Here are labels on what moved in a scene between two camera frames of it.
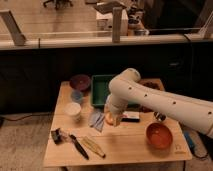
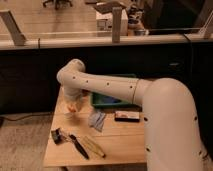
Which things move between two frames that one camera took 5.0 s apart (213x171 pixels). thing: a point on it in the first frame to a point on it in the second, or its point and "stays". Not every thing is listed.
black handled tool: [83, 152] stays
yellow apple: [109, 118] to [72, 108]
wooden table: [81, 136] stays
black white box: [130, 116] stays
